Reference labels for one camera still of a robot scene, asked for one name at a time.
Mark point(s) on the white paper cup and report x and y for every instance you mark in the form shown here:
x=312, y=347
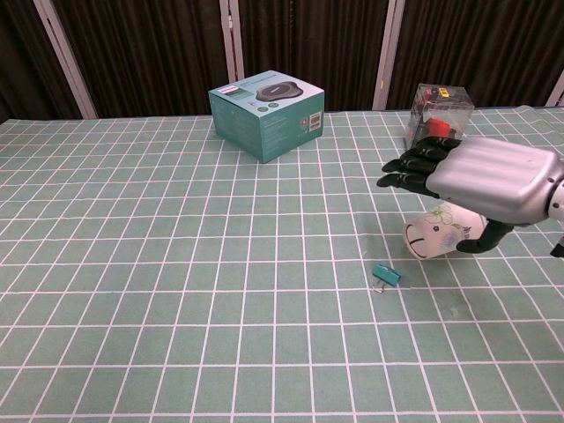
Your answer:
x=434, y=238

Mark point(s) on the green white grid tablecloth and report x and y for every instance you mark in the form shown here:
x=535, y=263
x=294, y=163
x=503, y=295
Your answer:
x=176, y=264

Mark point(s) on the teal speaker product box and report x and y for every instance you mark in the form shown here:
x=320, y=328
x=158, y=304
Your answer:
x=264, y=123

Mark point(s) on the black and silver right hand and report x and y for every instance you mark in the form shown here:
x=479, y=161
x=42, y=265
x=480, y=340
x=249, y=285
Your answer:
x=493, y=176

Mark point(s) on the dark curtain panel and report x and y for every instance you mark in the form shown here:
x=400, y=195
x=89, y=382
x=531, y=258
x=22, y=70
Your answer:
x=476, y=44
x=308, y=39
x=22, y=57
x=145, y=53

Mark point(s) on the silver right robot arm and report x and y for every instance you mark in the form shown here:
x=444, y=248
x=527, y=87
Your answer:
x=558, y=198

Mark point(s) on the teal binder clip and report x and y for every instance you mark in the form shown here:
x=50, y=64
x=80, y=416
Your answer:
x=388, y=273

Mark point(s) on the clear box with red toy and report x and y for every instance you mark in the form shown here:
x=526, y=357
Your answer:
x=440, y=110

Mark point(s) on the white partition frame post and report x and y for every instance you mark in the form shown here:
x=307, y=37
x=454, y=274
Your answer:
x=231, y=39
x=557, y=92
x=66, y=57
x=388, y=53

